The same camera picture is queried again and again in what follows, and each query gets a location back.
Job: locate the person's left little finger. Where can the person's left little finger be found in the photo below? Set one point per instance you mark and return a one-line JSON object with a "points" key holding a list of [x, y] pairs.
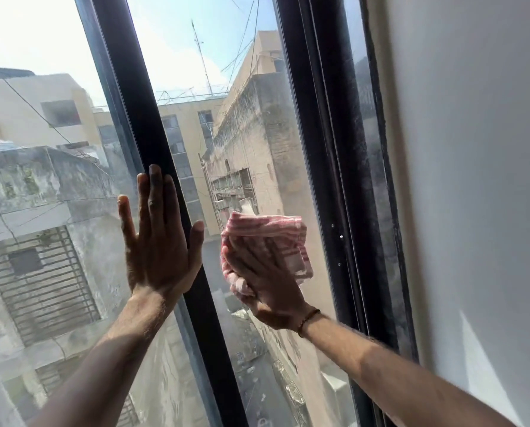
{"points": [[126, 220]]}

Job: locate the person's right fingers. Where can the person's right fingers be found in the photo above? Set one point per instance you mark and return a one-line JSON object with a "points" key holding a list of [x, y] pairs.
{"points": [[242, 262]]}

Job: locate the beige flat-roofed building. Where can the beige flat-roofed building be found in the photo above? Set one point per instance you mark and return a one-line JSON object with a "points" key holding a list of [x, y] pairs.
{"points": [[29, 106]]}

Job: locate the beige building with many windows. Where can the beige building with many windows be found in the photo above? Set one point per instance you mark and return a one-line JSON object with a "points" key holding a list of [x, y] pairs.
{"points": [[189, 142]]}

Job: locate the thin antenna mast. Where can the thin antenna mast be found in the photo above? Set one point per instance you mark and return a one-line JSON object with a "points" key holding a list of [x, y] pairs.
{"points": [[201, 57]]}

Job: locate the person's right forearm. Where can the person's right forearm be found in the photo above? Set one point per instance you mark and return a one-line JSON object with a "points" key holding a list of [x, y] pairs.
{"points": [[389, 377]]}

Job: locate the person's right hand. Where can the person's right hand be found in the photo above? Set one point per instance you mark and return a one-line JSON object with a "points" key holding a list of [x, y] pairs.
{"points": [[269, 289]]}

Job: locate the person's left middle finger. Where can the person's left middle finger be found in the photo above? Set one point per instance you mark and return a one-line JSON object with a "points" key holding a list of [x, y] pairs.
{"points": [[156, 200]]}

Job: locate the red white checked cloth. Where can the red white checked cloth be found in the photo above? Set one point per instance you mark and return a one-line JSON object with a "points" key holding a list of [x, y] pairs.
{"points": [[269, 229]]}

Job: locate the person's left thumb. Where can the person's left thumb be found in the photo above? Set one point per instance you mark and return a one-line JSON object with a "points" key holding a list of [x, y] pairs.
{"points": [[197, 246]]}

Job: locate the person's left forearm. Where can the person's left forearm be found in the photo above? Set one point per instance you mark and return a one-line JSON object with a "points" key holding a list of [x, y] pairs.
{"points": [[113, 351]]}

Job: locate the tall stained concrete building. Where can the tall stained concrete building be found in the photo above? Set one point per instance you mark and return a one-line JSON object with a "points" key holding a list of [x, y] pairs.
{"points": [[265, 142]]}

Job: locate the black outer window frame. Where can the black outer window frame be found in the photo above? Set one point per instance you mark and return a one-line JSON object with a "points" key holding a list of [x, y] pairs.
{"points": [[327, 128]]}

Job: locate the black window sash stile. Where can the black window sash stile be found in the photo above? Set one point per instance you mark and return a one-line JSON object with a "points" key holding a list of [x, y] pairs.
{"points": [[131, 84]]}

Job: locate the person's left hand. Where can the person's left hand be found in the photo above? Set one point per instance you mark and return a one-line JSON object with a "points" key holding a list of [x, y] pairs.
{"points": [[158, 253]]}

